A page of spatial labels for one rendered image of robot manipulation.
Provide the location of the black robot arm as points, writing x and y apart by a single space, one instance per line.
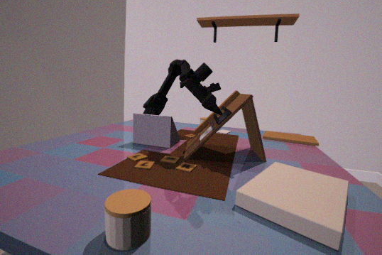
189 78

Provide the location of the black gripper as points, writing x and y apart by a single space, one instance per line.
208 100

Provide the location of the beige flat box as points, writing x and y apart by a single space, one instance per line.
306 202

